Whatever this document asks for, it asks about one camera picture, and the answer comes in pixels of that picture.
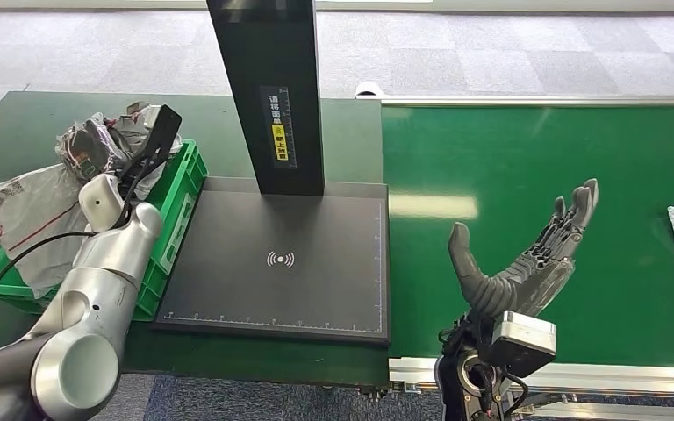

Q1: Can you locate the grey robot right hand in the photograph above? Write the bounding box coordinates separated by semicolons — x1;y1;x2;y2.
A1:
447;178;599;319

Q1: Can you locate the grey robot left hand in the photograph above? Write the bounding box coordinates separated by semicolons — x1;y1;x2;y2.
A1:
54;113;140;182

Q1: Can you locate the grey plastic mailer package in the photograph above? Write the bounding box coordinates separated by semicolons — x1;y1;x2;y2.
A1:
0;101;184;300

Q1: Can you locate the green conveyor belt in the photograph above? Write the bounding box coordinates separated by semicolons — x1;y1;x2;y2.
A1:
380;104;674;371

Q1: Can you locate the black plate on left wrist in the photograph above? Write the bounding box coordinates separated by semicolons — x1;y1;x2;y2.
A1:
118;104;183;187

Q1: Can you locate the dark green table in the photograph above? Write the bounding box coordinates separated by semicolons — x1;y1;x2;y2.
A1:
0;90;391;389

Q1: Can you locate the green plastic crate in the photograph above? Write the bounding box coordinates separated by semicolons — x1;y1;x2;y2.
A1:
0;139;209;323

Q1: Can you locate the white crate side label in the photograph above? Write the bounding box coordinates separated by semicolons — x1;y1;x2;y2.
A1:
158;194;195;276

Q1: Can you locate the black and yellow column label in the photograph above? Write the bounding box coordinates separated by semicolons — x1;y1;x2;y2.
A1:
259;85;298;171

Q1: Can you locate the black scanner column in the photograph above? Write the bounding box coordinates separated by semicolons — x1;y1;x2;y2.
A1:
205;0;326;197

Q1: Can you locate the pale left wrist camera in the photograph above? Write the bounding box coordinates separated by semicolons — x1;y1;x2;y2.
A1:
78;173;125;235

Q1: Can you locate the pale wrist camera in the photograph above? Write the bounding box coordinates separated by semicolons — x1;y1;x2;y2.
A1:
78;173;125;235
479;310;558;379

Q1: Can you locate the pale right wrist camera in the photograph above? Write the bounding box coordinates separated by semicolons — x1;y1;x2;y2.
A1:
479;310;558;379

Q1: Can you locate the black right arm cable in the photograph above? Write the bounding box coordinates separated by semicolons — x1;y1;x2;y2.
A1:
502;371;531;418

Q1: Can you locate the metal conveyor support frame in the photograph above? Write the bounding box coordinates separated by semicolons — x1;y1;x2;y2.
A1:
511;392;674;421

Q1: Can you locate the aluminium conveyor side rail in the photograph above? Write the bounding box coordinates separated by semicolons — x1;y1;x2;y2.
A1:
388;357;674;401
355;94;674;109

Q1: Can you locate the black scanner base plate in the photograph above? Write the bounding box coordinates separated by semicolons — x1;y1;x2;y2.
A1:
154;177;391;348

